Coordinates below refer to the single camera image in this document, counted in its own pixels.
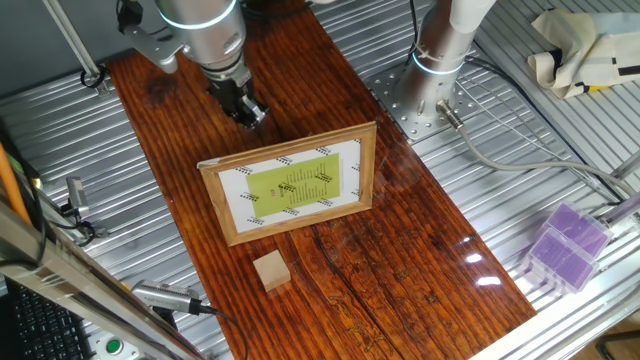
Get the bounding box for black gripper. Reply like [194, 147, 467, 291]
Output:
[206, 67, 270, 132]

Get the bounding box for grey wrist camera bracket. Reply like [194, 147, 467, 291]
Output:
[117, 0, 185, 75]

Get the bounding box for green push button box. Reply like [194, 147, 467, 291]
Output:
[94, 334, 139, 360]

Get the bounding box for dark wooden board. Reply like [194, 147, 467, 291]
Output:
[106, 0, 537, 360]

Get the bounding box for silver depth camera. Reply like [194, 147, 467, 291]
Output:
[130, 279, 204, 316]

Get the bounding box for aluminium frame beam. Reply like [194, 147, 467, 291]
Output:
[0, 199, 206, 360]

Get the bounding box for small grey camera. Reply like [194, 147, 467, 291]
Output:
[64, 176, 91, 220]

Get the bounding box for light wooden block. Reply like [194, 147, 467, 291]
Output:
[252, 249, 292, 293]

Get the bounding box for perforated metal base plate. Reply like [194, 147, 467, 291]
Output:
[368, 62, 481, 144]

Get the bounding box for black power cable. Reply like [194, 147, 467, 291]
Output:
[464, 55, 624, 205]

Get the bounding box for aluminium edge profile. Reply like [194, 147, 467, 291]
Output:
[469, 287, 640, 360]

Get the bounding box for black keyboard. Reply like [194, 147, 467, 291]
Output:
[4, 282, 94, 360]

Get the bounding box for wooden picture frame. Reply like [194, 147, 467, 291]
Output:
[197, 121, 378, 247]

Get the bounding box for clear box with purple contents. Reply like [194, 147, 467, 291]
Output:
[519, 228, 600, 295]
[542, 202, 615, 259]

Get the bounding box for black cable loop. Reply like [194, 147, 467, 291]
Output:
[79, 63, 109, 90]

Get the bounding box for thin metal pole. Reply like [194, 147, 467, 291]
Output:
[42, 0, 110, 97]

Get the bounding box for orange cable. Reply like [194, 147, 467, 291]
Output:
[0, 142, 32, 226]

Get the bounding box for grey cable with metal plug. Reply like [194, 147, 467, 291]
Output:
[435, 98, 640, 199]

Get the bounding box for beige cloth bag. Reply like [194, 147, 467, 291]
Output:
[527, 8, 640, 100]

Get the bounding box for black camera cable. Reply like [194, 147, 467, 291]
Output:
[197, 304, 250, 360]

